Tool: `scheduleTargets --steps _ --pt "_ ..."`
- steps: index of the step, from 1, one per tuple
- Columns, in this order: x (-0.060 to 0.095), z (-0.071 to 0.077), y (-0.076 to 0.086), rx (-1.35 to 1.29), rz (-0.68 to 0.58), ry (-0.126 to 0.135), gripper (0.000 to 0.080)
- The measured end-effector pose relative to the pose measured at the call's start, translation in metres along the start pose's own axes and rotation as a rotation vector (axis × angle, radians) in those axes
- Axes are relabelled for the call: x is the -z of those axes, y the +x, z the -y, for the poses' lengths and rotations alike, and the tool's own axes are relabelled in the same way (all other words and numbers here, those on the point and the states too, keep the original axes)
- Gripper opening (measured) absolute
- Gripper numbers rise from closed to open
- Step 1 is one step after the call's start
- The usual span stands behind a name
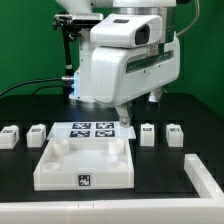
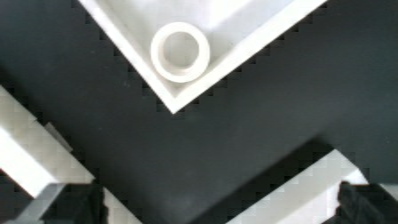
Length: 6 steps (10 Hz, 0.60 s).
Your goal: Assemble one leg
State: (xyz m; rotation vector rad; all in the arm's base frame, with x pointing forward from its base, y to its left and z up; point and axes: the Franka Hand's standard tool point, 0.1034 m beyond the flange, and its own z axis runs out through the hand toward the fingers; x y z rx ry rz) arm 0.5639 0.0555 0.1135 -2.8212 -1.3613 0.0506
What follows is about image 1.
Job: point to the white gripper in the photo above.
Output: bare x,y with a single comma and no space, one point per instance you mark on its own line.
121,75

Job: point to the white square tabletop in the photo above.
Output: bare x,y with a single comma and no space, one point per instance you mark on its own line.
85,164

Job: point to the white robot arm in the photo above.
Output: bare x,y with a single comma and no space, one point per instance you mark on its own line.
127,48

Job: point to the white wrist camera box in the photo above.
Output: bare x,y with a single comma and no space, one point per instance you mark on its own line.
127,31

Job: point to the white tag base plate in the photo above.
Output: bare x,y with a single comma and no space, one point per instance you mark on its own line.
90,130

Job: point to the white obstacle wall right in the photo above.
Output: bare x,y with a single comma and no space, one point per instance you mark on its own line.
203,182

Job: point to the white obstacle wall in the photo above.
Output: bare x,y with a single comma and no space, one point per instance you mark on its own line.
149,211
203,182

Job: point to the black camera on stand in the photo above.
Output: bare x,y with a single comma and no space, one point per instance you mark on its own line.
71,27

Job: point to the white obstacle wall front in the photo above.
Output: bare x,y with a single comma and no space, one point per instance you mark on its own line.
149,211

